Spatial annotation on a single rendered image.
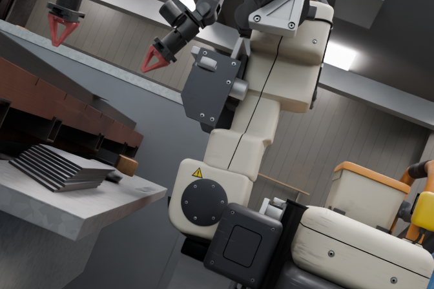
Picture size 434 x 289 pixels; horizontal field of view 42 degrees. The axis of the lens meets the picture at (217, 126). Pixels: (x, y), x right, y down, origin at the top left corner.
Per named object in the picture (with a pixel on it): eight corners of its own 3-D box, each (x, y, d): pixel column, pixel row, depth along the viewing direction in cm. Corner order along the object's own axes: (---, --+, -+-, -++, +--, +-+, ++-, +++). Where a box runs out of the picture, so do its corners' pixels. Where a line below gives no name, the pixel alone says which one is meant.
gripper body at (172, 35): (151, 40, 159) (170, 22, 159) (159, 49, 169) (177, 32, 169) (166, 56, 158) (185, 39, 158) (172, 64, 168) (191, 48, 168)
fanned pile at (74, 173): (-24, 160, 79) (-12, 134, 79) (54, 164, 118) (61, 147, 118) (57, 193, 79) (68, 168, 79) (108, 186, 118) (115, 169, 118)
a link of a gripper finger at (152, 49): (132, 60, 162) (156, 39, 162) (138, 66, 169) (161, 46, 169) (147, 77, 161) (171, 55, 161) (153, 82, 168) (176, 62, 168)
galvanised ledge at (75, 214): (-75, 178, 69) (-65, 155, 69) (112, 175, 198) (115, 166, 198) (75, 241, 68) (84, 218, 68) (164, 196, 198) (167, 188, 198)
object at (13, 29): (-48, 9, 239) (-44, 1, 239) (4, 42, 299) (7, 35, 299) (234, 126, 236) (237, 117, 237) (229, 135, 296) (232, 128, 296)
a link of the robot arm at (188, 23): (201, 26, 160) (203, 31, 166) (185, 9, 161) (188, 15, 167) (183, 42, 160) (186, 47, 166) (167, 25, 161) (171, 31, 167)
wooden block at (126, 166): (132, 177, 181) (138, 162, 181) (115, 170, 179) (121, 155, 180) (130, 174, 190) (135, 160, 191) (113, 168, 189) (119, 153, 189)
